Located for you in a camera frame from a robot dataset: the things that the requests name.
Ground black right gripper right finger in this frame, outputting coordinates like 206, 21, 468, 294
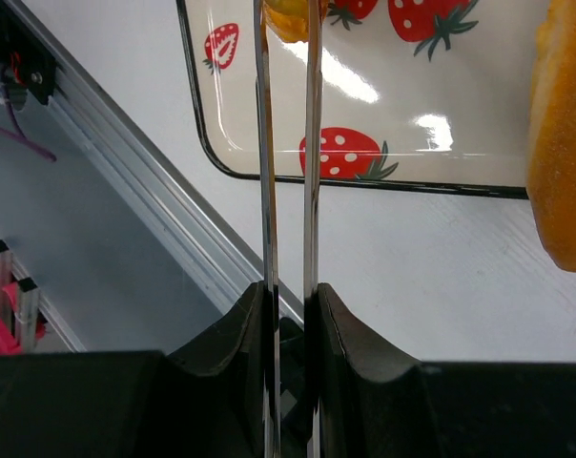
317, 284, 576, 457

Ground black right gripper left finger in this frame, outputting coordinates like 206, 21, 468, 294
0, 283, 264, 457

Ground metal tongs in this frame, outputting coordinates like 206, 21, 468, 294
253, 1, 323, 457

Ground long orange fake baguette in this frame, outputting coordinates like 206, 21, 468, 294
526, 1, 576, 273

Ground round yellow fake pastry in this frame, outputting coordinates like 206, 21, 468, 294
263, 0, 329, 44

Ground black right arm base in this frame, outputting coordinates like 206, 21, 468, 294
0, 1, 57, 105

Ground strawberry pattern tray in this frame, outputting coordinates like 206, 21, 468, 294
177, 0, 547, 198

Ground aluminium front frame rail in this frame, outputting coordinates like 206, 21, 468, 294
1, 0, 303, 354

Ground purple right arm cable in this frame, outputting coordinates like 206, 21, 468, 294
0, 52, 58, 163

